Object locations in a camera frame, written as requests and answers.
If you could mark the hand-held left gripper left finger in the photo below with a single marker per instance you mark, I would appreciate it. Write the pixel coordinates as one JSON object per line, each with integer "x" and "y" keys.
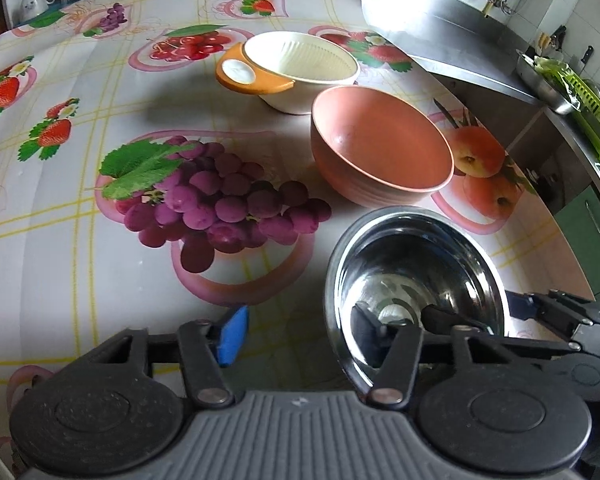
{"x": 232, "y": 332}

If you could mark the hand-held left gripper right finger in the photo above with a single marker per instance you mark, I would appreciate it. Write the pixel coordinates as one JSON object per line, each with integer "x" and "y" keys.
{"x": 372, "y": 332}

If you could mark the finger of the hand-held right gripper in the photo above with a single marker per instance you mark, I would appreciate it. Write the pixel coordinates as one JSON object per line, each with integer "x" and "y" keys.
{"x": 450, "y": 319}
{"x": 522, "y": 305}

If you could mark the stainless steel bowl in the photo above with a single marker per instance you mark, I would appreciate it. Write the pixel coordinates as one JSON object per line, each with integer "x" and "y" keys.
{"x": 405, "y": 260}

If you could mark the pink bowl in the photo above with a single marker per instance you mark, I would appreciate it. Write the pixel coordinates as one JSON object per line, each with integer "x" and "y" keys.
{"x": 375, "y": 135}

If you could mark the orange and cream ribbed bowl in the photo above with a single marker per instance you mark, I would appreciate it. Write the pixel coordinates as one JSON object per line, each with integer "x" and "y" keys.
{"x": 300, "y": 60}

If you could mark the green base cabinet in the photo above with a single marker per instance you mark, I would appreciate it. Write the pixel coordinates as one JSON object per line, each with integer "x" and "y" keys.
{"x": 590, "y": 250}

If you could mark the fruit print tablecloth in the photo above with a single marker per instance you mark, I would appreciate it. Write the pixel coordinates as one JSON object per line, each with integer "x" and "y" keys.
{"x": 80, "y": 260}

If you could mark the green dish rack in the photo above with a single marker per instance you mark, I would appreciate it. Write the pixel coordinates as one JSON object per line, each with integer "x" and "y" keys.
{"x": 592, "y": 110}

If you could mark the steel basin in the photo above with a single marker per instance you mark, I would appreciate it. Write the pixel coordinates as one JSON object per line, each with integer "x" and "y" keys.
{"x": 545, "y": 87}

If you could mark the green leafy vegetables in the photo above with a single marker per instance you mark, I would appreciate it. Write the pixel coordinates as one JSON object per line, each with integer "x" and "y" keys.
{"x": 550, "y": 66}

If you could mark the stainless steel counter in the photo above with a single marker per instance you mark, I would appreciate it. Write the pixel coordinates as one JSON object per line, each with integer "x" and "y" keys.
{"x": 455, "y": 35}

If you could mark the white teapot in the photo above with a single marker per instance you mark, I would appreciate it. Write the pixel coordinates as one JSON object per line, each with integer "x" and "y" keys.
{"x": 32, "y": 2}

